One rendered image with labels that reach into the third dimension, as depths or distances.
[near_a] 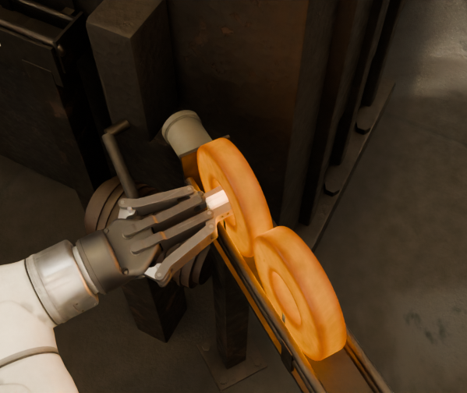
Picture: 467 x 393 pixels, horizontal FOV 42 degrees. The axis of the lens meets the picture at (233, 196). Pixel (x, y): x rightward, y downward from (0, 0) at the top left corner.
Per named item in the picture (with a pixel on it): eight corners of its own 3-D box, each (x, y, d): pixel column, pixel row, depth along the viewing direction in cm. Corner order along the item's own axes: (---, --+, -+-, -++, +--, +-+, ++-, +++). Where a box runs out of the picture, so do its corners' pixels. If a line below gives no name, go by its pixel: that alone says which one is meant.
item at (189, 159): (232, 183, 91) (228, 134, 82) (234, 185, 91) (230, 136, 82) (187, 203, 89) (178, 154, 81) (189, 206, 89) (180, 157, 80)
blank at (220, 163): (214, 113, 77) (190, 122, 76) (275, 198, 69) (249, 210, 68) (221, 188, 89) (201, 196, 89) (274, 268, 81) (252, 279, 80)
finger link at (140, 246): (128, 243, 74) (132, 253, 73) (210, 204, 75) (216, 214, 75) (135, 256, 77) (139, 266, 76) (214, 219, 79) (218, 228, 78)
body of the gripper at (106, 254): (83, 254, 80) (147, 222, 81) (107, 308, 76) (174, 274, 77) (65, 228, 73) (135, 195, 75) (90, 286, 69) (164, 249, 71)
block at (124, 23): (143, 86, 108) (122, -27, 87) (182, 102, 106) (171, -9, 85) (110, 129, 103) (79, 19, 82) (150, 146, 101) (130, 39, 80)
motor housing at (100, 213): (151, 283, 149) (115, 156, 103) (231, 323, 143) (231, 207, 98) (122, 329, 142) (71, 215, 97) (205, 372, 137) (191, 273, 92)
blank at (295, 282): (275, 199, 69) (249, 211, 68) (355, 309, 60) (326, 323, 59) (275, 269, 81) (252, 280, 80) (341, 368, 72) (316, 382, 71)
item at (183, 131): (199, 131, 93) (196, 103, 88) (227, 171, 88) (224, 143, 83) (164, 146, 92) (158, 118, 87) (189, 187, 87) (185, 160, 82)
